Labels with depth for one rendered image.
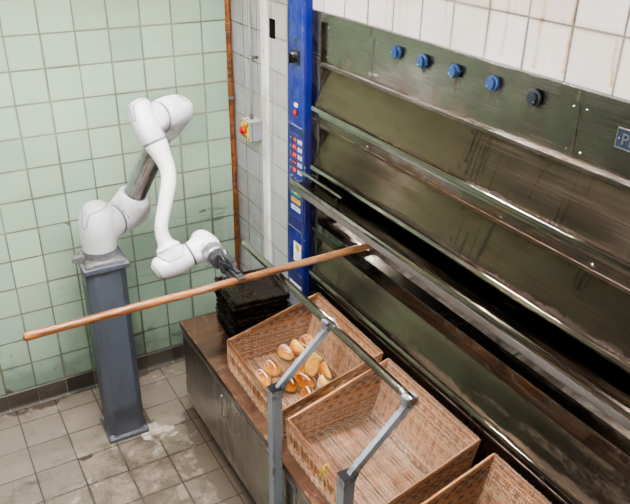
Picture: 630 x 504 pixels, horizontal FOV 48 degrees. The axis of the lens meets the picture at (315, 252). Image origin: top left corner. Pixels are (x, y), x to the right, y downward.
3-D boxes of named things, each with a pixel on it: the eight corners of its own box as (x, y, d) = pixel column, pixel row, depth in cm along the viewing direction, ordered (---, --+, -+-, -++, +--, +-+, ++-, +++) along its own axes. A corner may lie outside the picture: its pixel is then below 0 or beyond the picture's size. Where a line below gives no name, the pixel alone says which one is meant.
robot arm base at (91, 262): (68, 256, 329) (66, 245, 326) (115, 246, 338) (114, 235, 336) (77, 273, 315) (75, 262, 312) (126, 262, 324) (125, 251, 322)
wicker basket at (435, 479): (385, 408, 301) (389, 355, 288) (475, 497, 258) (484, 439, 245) (284, 448, 279) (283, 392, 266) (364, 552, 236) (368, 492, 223)
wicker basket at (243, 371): (318, 338, 346) (319, 289, 333) (382, 405, 302) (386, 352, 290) (225, 366, 325) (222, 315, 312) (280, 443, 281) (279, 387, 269)
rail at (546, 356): (289, 182, 305) (293, 182, 306) (646, 433, 168) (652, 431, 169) (290, 177, 304) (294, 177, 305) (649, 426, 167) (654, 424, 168)
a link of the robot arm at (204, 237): (227, 256, 297) (199, 270, 293) (212, 241, 309) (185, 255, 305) (219, 235, 291) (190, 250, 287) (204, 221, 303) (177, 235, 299)
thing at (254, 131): (254, 134, 361) (253, 115, 357) (262, 140, 354) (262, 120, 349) (240, 136, 358) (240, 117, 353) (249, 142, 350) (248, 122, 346)
